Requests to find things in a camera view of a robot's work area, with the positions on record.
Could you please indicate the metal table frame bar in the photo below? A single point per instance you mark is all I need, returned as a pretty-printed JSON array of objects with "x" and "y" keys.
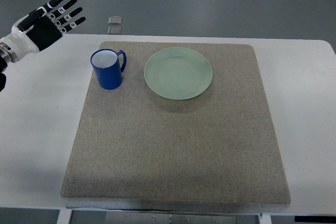
[{"x": 133, "y": 217}]

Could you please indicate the beige felt mat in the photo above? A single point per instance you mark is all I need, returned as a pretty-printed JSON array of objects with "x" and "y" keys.
[{"x": 217, "y": 148}]

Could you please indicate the floor outlet cover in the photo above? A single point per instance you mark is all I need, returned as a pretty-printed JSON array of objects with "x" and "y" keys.
[
  {"x": 114, "y": 30},
  {"x": 115, "y": 20}
]

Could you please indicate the lower floor outlet cover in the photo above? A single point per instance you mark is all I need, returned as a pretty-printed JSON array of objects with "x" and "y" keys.
[{"x": 114, "y": 30}]

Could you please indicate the light green plate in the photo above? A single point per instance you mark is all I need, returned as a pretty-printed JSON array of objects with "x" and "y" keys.
[{"x": 178, "y": 73}]

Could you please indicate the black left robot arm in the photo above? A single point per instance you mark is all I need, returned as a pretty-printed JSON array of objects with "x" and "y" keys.
[{"x": 3, "y": 78}]

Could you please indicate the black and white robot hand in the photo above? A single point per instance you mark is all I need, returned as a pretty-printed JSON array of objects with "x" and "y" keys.
[{"x": 38, "y": 30}]

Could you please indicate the blue enamel mug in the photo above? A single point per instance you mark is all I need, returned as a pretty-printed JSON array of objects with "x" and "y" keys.
[{"x": 108, "y": 66}]

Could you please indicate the upper floor outlet cover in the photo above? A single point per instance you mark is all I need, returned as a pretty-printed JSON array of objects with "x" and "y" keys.
[{"x": 115, "y": 20}]

